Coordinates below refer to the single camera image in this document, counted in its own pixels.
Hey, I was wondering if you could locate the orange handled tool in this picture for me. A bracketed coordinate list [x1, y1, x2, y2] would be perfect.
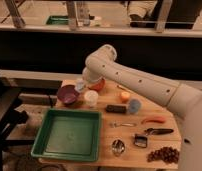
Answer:
[141, 116, 166, 124]

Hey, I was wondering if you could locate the red bowl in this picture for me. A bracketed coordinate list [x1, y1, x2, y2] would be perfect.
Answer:
[89, 79, 105, 92]

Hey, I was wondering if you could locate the black rectangular block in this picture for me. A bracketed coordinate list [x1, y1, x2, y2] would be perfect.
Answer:
[105, 105, 127, 114]

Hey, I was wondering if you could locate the orange fruit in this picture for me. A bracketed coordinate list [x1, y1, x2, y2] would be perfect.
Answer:
[120, 92, 131, 102]

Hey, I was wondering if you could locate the wooden stick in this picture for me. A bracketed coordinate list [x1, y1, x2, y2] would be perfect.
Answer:
[117, 85, 131, 92]

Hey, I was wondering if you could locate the purple bowl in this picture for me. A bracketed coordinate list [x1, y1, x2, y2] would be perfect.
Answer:
[57, 85, 80, 104]

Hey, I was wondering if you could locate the black metal clip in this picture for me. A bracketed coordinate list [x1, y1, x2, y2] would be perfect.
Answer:
[134, 134, 148, 148]

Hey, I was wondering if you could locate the green bin in background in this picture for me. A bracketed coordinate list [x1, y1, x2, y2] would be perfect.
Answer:
[46, 15, 68, 25]

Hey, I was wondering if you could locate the black chair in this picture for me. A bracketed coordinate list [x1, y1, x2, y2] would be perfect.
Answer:
[0, 80, 32, 171]

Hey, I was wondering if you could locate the green plastic tray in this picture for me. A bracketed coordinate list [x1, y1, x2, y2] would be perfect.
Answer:
[31, 109, 102, 162]

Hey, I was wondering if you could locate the brown grape bunch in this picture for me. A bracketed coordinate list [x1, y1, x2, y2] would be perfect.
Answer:
[147, 147, 179, 164]

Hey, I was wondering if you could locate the silver fork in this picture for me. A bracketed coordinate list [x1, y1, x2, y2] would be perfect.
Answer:
[109, 122, 137, 128]

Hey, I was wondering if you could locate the blue cup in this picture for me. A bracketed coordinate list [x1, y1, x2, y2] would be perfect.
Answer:
[127, 99, 141, 114]

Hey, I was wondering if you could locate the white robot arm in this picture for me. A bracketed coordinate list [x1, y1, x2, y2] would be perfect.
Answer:
[82, 44, 202, 171]

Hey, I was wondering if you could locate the silver metal cup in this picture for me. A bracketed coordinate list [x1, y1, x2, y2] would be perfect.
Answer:
[112, 139, 125, 156]

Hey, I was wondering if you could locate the black handled tool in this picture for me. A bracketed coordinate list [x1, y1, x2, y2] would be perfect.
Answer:
[144, 128, 174, 136]

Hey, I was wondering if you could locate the white plastic cup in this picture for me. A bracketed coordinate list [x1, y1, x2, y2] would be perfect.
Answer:
[84, 90, 99, 107]

